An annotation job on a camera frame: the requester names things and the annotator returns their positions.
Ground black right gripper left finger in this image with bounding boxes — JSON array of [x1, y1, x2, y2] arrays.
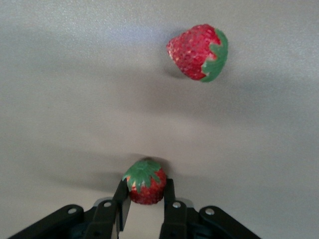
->
[[7, 180, 132, 239]]

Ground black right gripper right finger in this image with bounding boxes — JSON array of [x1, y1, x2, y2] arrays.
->
[[159, 178, 262, 239]]

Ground red strawberry green calyx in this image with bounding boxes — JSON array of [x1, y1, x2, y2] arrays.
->
[[165, 23, 229, 84], [121, 159, 167, 206]]

